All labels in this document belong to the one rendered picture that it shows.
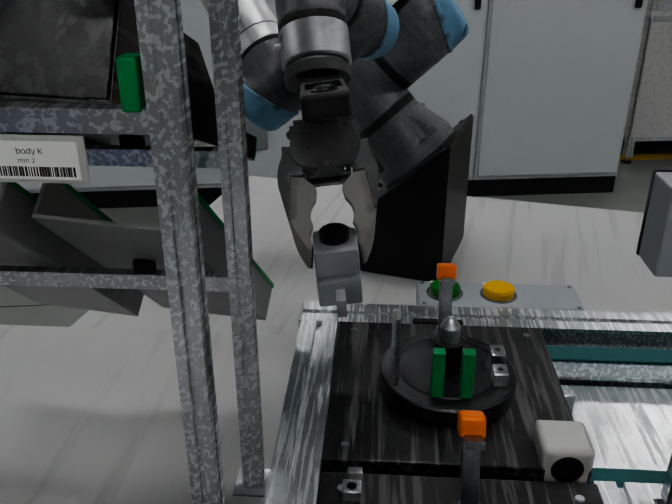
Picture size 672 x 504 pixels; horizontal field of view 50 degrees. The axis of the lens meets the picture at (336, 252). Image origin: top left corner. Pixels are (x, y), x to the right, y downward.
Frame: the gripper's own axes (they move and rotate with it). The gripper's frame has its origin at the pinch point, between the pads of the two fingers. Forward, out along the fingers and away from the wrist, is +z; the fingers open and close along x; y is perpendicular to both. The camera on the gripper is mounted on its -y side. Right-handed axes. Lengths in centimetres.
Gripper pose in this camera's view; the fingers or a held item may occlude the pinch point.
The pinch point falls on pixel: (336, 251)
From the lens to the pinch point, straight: 71.5
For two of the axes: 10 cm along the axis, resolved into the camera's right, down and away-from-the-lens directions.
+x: -9.9, 1.0, -0.1
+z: 1.0, 9.8, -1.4
